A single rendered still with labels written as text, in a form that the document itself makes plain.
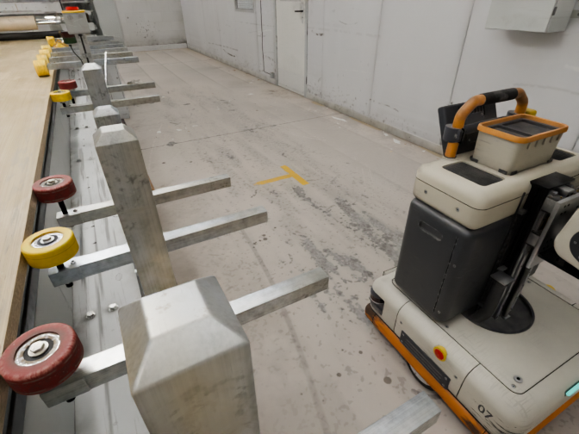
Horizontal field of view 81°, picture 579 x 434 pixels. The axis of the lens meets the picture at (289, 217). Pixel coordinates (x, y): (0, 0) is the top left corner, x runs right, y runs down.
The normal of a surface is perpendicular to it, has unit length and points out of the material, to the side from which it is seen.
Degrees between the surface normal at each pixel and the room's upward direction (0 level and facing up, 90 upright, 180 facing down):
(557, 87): 90
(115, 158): 90
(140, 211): 90
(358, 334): 0
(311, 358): 0
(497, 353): 0
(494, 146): 92
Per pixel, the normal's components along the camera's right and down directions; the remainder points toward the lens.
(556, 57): -0.88, 0.27
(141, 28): 0.48, 0.47
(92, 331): -0.01, -0.84
